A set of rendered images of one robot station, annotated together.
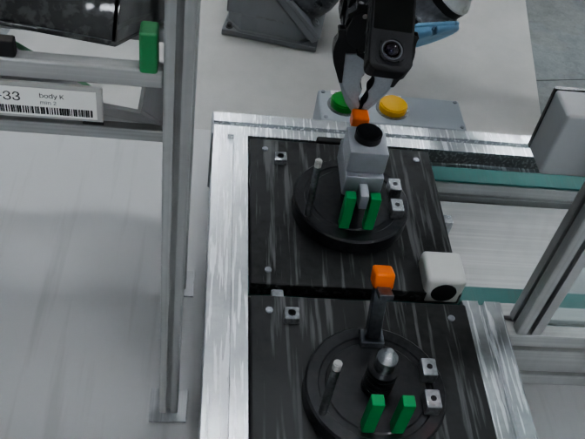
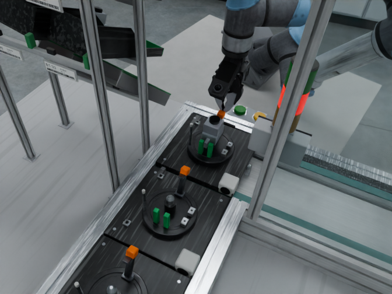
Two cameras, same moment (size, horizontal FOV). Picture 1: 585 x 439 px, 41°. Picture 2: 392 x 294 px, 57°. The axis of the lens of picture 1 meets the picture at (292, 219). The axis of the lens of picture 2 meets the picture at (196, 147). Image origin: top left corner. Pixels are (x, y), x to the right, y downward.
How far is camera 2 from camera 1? 44 cm
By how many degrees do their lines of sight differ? 22
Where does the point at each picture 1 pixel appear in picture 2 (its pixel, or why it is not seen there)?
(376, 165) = (213, 132)
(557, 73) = not seen: outside the picture
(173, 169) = (100, 104)
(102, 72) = (75, 66)
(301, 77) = (244, 98)
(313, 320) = (168, 181)
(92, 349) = (105, 168)
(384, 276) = (183, 170)
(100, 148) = (150, 103)
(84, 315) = not seen: hidden behind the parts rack
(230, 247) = (159, 148)
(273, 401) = (135, 201)
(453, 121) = not seen: hidden behind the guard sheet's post
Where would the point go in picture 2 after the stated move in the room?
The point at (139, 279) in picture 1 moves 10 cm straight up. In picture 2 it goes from (135, 151) to (133, 130)
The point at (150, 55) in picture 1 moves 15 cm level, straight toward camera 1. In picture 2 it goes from (86, 63) to (39, 108)
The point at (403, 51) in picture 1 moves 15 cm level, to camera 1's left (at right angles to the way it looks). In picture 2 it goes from (221, 89) to (174, 66)
